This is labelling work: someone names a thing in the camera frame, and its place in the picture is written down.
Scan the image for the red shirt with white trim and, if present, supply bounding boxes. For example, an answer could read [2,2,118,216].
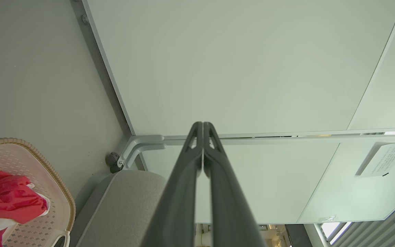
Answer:
[0,171,49,231]

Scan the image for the grey metal partition post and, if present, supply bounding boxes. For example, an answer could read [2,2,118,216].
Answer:
[70,0,135,136]

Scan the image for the grey fabric sofa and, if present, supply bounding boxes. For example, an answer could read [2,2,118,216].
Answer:
[70,170,168,247]

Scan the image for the beige perforated laundry basket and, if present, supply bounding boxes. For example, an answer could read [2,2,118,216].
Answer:
[0,138,76,247]

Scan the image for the black caster wheel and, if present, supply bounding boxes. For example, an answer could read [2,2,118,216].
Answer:
[106,152,124,174]

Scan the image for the white paper notice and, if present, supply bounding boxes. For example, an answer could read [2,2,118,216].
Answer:
[355,142,395,178]

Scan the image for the grey curved partition foot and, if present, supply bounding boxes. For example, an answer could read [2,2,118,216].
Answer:
[126,143,166,168]

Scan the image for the grey window blind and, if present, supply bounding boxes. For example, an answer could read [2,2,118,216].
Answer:
[331,190,395,247]

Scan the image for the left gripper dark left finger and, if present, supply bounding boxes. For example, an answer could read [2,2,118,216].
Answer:
[141,121,203,247]

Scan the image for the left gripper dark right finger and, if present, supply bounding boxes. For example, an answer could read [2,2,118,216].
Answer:
[203,121,266,247]

